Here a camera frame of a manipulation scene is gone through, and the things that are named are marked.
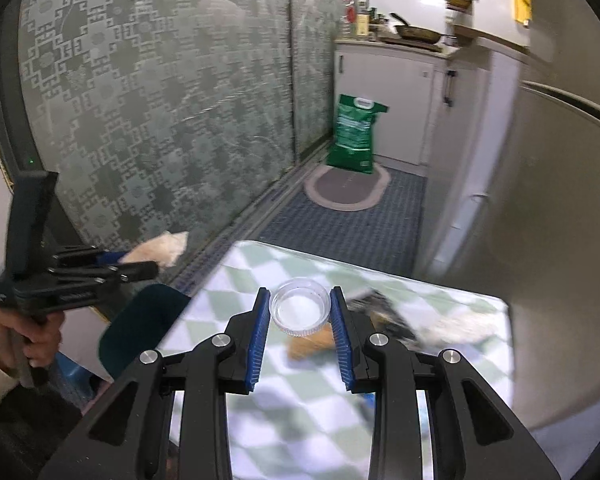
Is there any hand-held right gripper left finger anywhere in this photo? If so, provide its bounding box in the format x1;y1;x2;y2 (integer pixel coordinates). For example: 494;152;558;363
37;287;272;480

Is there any white crumpled tissue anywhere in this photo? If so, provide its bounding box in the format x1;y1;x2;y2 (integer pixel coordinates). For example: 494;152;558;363
420;310;506;349

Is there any large green patterned mattress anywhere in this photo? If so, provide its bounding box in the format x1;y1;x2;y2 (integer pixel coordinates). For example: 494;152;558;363
0;0;297;263

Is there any silver refrigerator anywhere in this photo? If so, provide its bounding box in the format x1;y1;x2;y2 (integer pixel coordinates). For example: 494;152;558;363
430;0;600;433

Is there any white single-door cabinet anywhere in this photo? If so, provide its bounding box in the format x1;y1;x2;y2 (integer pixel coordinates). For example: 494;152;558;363
333;40;453;167

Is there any green rice bag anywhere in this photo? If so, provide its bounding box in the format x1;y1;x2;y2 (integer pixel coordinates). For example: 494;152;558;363
325;93;390;175

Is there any clear round plastic lid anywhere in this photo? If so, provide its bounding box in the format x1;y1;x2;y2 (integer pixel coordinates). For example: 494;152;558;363
269;280;331;336

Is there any beige tissue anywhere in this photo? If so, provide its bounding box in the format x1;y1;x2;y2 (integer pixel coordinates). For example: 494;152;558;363
121;230;190;269

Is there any striped grey runner rug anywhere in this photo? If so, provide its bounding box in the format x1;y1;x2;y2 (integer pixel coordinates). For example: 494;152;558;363
256;166;427;277

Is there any black snack wrapper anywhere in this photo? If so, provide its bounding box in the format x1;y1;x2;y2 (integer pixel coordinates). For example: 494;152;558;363
347;289;429;349

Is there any green checkered tablecloth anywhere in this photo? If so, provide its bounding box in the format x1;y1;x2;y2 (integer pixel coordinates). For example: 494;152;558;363
156;240;512;480

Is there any cooking oil bottle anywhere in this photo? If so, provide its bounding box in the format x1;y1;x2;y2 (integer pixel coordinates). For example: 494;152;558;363
355;2;371;39

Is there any teal plastic bin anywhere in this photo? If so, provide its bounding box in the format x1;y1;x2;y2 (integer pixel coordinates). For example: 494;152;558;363
98;283;191;382

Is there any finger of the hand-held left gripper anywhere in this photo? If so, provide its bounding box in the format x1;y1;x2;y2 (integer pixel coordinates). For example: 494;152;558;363
47;261;159;287
52;246;131;267

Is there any oval grey floor mat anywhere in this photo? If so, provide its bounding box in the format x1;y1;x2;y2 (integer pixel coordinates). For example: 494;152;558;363
303;162;391;212

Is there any brown paper scrap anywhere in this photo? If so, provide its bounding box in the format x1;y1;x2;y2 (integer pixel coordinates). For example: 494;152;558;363
285;324;339;361

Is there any narrow green patterned mattress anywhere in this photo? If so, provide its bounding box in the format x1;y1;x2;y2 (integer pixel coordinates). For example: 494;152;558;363
287;0;362;167

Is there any person's left hand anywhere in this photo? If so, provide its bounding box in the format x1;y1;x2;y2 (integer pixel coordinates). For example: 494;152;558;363
0;305;63;368

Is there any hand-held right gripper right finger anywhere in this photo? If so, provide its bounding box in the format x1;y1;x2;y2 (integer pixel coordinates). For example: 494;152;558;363
330;287;561;480

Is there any frying pan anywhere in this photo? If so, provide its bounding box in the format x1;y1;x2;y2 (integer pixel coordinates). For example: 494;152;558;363
389;12;458;46

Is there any round wooden board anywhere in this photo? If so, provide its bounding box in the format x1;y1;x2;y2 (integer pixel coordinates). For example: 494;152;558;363
379;35;445;54

